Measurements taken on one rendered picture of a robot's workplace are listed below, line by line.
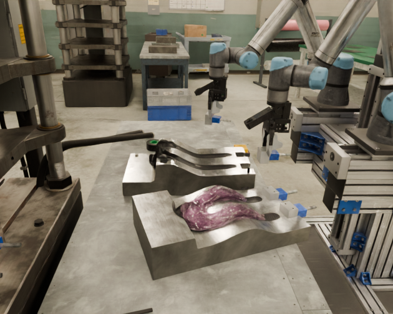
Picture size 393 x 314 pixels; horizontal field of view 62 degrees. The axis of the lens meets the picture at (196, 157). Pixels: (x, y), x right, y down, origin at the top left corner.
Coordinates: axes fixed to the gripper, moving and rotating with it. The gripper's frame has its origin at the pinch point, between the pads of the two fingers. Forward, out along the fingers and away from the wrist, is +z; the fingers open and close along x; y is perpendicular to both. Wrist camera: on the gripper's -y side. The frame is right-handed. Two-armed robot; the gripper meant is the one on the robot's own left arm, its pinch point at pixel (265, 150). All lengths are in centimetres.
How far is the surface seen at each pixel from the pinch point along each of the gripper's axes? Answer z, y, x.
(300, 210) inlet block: 8.2, 3.7, -30.0
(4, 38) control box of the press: -39, -95, 15
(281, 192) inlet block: 8.2, 1.1, -18.6
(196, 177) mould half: 7.2, -27.6, -7.2
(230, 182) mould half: 9.8, -14.7, -7.6
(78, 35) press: 0, -177, 495
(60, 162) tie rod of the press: 5, -80, 5
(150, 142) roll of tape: 11, -46, 38
